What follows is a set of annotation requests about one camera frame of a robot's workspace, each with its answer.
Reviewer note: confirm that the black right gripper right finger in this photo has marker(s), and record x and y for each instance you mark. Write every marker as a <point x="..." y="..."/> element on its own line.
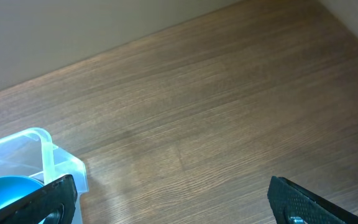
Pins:
<point x="292" y="204"/>

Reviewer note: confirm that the clear plastic storage bin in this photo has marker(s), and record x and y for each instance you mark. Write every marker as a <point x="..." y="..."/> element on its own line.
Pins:
<point x="32" y="153"/>

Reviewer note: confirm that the blue bowl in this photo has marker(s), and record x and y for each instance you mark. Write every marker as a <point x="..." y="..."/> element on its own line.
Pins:
<point x="13" y="188"/>

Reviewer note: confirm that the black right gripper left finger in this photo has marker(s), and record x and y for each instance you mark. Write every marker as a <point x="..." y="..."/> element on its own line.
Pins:
<point x="53" y="203"/>

